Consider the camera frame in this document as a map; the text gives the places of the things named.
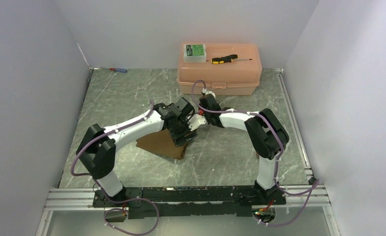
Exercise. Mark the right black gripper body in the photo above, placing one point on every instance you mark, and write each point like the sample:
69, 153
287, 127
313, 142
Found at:
208, 114

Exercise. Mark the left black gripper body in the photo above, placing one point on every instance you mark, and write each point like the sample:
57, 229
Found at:
181, 130

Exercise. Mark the brown cloth napkin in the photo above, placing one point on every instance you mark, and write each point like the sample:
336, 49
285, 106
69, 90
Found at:
161, 144

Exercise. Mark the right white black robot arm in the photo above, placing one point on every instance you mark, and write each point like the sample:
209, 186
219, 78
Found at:
268, 137

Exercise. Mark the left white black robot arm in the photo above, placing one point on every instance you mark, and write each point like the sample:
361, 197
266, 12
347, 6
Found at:
98, 148

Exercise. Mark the pink plastic storage box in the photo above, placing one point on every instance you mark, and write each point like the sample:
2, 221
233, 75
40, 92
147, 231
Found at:
237, 78

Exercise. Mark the yellow black screwdriver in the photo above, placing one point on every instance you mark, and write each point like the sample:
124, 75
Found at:
227, 59

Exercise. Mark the green white small box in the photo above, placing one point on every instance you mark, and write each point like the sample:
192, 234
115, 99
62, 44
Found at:
194, 53

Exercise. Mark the blue red screwdriver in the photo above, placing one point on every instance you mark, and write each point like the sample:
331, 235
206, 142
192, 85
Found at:
119, 70

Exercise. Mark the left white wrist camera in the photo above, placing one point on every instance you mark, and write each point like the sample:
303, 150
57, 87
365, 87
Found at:
196, 122

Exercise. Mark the aluminium frame rail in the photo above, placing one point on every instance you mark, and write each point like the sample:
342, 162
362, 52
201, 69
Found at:
82, 199

